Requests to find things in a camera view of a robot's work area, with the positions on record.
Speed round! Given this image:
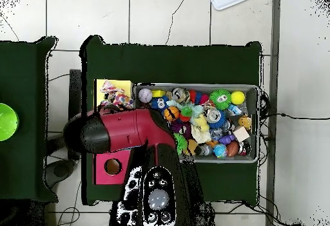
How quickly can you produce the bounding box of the wooden box with three holes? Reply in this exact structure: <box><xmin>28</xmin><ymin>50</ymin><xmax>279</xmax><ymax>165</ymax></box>
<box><xmin>92</xmin><ymin>79</ymin><xmax>135</xmax><ymax>185</ymax></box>

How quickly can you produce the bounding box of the small orange basketball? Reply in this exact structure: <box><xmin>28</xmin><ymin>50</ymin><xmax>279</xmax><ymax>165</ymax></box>
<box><xmin>163</xmin><ymin>106</ymin><xmax>180</xmax><ymax>122</ymax></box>

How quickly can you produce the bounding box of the blue spiky ball with eyes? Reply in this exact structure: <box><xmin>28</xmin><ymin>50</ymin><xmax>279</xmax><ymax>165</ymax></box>
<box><xmin>150</xmin><ymin>95</ymin><xmax>170</xmax><ymax>111</ymax></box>

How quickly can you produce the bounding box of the crushed silver drink can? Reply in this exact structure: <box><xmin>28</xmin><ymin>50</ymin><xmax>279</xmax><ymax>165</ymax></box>
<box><xmin>171</xmin><ymin>87</ymin><xmax>191</xmax><ymax>104</ymax></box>

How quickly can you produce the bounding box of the white baseball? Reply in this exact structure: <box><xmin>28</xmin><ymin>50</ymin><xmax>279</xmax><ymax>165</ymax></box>
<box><xmin>138</xmin><ymin>88</ymin><xmax>153</xmax><ymax>104</ymax></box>

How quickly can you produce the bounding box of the plain green spiky ball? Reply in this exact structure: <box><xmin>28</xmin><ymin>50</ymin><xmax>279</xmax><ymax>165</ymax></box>
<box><xmin>173</xmin><ymin>132</ymin><xmax>188</xmax><ymax>156</ymax></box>

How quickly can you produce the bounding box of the green spiky ball with eyes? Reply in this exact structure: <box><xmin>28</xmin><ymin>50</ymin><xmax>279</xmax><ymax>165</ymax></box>
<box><xmin>209</xmin><ymin>88</ymin><xmax>232</xmax><ymax>111</ymax></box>

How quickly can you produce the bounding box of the globe print ball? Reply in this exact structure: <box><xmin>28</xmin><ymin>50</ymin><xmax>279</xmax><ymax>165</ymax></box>
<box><xmin>213</xmin><ymin>143</ymin><xmax>229</xmax><ymax>159</ymax></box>

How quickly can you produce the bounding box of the yellow foam ball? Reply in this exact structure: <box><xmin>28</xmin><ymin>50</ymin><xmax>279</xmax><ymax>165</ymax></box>
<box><xmin>230</xmin><ymin>89</ymin><xmax>246</xmax><ymax>105</ymax></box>

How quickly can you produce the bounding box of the black stand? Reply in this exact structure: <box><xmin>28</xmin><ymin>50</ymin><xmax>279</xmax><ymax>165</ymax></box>
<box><xmin>46</xmin><ymin>68</ymin><xmax>82</xmax><ymax>185</ymax></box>

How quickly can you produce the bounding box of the side table with green cloth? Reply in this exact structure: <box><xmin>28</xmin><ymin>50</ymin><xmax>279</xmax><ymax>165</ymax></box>
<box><xmin>0</xmin><ymin>36</ymin><xmax>59</xmax><ymax>202</ymax></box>

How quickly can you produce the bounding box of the bright green bowl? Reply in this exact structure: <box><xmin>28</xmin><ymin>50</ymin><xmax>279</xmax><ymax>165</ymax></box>
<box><xmin>0</xmin><ymin>102</ymin><xmax>20</xmax><ymax>142</ymax></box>

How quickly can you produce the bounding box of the wire mesh bin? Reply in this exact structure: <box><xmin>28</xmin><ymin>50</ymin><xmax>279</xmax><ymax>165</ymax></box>
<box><xmin>133</xmin><ymin>82</ymin><xmax>260</xmax><ymax>164</ymax></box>

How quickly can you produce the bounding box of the black cable on floor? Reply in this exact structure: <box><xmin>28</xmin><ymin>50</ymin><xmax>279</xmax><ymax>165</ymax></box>
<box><xmin>260</xmin><ymin>111</ymin><xmax>330</xmax><ymax>120</ymax></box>

